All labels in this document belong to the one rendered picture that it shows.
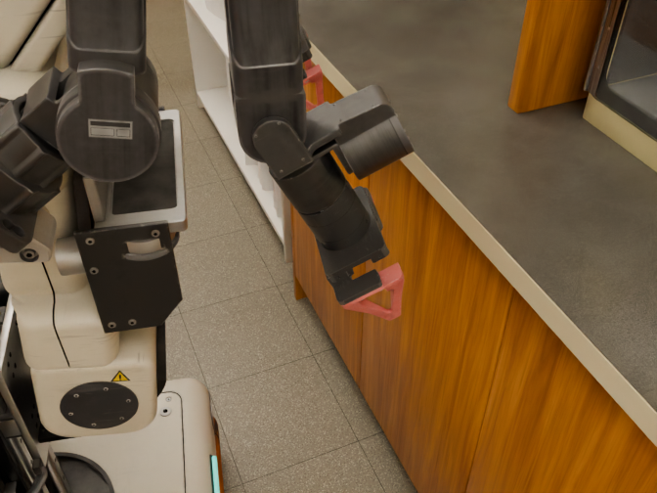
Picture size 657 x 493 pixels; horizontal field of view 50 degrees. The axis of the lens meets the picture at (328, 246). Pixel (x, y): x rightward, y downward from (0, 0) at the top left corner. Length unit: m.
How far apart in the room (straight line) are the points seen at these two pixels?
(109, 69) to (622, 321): 0.61
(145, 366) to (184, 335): 1.11
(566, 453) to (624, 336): 0.24
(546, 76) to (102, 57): 0.81
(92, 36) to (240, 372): 1.51
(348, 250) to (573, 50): 0.65
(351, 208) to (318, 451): 1.21
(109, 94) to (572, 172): 0.72
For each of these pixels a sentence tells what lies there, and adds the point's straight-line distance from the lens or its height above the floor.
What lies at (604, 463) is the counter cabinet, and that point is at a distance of 0.96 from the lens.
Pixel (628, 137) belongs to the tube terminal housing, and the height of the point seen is 0.96.
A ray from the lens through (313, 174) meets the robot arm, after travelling 0.63.
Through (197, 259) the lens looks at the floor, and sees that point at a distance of 2.32.
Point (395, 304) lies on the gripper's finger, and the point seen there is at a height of 1.01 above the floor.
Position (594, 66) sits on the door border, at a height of 1.04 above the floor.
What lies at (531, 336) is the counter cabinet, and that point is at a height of 0.82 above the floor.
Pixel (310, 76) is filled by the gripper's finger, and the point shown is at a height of 1.06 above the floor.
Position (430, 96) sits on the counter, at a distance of 1.23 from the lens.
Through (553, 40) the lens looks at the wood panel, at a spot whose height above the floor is 1.06.
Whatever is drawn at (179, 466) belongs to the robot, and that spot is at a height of 0.28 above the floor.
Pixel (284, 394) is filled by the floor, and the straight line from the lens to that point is 1.92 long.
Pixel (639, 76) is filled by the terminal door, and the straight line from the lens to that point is 1.11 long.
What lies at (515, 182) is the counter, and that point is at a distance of 1.04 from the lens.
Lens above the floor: 1.53
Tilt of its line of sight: 41 degrees down
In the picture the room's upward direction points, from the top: straight up
